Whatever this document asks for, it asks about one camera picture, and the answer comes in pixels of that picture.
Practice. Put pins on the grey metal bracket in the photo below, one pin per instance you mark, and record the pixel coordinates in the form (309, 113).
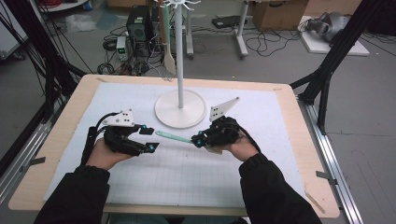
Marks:
(34, 161)
(326, 176)

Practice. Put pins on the white utensil rack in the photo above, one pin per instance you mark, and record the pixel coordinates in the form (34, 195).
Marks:
(180, 93)

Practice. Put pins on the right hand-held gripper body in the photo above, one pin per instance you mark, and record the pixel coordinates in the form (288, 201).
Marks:
(222, 133)

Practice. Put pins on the black computer tower green label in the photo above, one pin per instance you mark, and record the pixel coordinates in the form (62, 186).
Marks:
(137, 31)

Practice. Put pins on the large cardboard box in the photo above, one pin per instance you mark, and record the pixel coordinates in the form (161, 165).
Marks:
(278, 15)

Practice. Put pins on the white grid mat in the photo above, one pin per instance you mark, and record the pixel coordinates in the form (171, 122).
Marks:
(174, 186)

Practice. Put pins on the black metal frame post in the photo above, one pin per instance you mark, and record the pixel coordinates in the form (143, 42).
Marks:
(339, 46)
(40, 46)

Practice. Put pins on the flat black device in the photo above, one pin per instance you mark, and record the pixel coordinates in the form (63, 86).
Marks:
(225, 21)

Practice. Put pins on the person's left hand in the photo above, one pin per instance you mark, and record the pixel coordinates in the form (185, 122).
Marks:
(101, 157)

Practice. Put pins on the white table leg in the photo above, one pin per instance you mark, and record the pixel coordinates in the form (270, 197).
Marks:
(242, 31)
(189, 34)

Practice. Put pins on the grey bench power supply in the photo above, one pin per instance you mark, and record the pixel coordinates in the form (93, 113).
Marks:
(121, 48)

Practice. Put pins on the person's right hand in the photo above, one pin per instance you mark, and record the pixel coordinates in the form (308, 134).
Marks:
(244, 149)

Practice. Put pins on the white floor board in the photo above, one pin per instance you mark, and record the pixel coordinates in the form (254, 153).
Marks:
(348, 48)

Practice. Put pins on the grey helmet-shaped device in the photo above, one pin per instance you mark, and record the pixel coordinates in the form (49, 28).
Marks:
(331, 26)

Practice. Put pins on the aluminium rail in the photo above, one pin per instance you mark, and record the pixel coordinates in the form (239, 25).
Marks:
(336, 161)
(18, 161)

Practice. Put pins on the thin wooden stick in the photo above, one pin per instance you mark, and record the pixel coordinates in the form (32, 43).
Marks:
(315, 200)

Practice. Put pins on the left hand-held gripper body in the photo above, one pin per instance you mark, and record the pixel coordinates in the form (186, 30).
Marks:
(121, 141)

